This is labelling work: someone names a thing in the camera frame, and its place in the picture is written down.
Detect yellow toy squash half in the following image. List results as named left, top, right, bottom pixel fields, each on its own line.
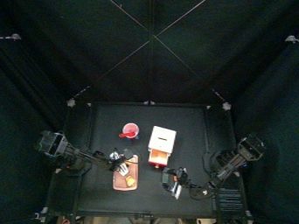
left=124, top=175, right=136, bottom=188

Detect orange drawer with red knob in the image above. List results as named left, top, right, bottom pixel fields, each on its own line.
left=147, top=148, right=173, bottom=170

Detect white drawer cabinet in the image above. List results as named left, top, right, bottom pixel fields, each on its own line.
left=147, top=125, right=178, bottom=155

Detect pink cutting board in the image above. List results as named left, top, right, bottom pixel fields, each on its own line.
left=112, top=154, right=140, bottom=192

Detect red measuring cup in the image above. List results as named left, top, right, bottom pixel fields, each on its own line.
left=118, top=122, right=142, bottom=140

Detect black panel with white print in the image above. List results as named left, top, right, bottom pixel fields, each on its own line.
left=217, top=187, right=246, bottom=217

